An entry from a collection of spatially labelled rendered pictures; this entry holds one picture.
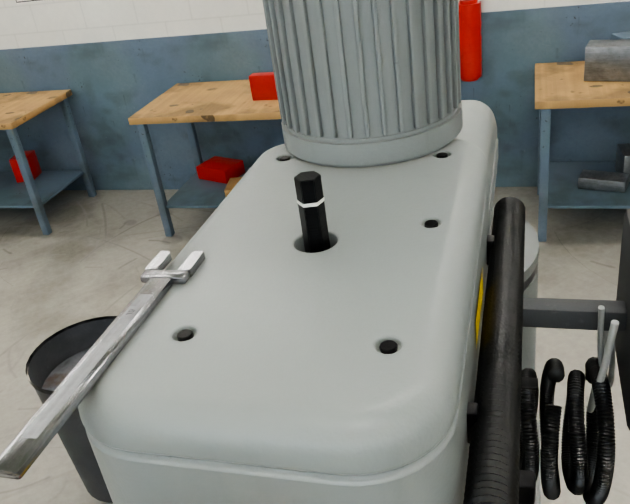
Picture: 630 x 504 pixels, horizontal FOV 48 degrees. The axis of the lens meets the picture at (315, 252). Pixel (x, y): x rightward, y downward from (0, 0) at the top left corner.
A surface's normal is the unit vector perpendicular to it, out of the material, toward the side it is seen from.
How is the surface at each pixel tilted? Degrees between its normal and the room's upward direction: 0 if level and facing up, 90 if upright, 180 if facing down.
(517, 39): 90
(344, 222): 0
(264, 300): 0
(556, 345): 0
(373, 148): 90
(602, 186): 90
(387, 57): 90
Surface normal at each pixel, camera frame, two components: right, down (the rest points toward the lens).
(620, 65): -0.45, 0.48
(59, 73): -0.26, 0.50
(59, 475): -0.13, -0.87
